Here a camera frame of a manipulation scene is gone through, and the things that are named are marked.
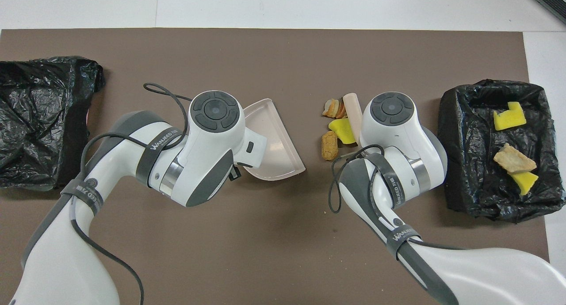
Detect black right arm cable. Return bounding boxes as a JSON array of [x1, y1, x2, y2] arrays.
[[328, 145, 467, 250]]

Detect beige hand brush black bristles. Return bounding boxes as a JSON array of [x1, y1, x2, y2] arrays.
[[343, 93, 364, 147]]

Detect pale crusty bread chunk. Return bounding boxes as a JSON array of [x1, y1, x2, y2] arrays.
[[493, 143, 538, 174]]

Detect beige plastic dustpan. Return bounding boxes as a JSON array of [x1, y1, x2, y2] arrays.
[[242, 98, 306, 182]]

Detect plain yellow sponge piece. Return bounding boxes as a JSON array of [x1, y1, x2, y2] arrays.
[[328, 118, 357, 145]]

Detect brown table mat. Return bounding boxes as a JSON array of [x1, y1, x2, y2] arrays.
[[0, 28, 555, 305]]

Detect yellow green sponge piece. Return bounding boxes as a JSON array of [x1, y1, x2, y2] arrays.
[[493, 101, 527, 131], [508, 171, 539, 196]]

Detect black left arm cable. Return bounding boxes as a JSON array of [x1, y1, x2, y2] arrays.
[[71, 83, 191, 305]]

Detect brown bread roll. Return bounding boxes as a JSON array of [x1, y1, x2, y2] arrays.
[[321, 131, 340, 161]]

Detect bin lined with black bag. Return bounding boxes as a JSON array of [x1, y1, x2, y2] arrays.
[[0, 56, 106, 191], [438, 79, 566, 224]]

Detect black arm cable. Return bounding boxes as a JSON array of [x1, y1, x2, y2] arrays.
[[71, 83, 191, 305], [328, 145, 467, 250]]

